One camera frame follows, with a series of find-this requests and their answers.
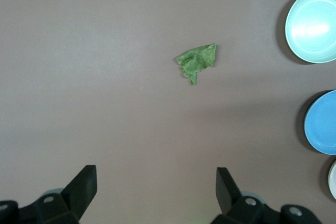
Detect blue plate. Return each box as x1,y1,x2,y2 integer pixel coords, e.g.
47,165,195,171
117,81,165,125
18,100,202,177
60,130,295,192
304,90,336,156

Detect pale green plate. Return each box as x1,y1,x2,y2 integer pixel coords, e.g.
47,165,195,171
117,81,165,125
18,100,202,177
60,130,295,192
285,0,336,64

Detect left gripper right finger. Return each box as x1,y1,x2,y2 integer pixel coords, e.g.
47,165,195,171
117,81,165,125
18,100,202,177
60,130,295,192
211,167,321,224

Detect green lettuce leaf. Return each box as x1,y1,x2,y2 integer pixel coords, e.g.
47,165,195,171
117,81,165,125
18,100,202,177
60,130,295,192
175,42,218,86

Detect pale pink plate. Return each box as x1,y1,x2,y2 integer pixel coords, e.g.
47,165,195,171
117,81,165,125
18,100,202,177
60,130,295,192
328,159,336,200

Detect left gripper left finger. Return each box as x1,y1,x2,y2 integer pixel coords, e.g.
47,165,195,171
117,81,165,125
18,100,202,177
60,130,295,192
0,165,98,224

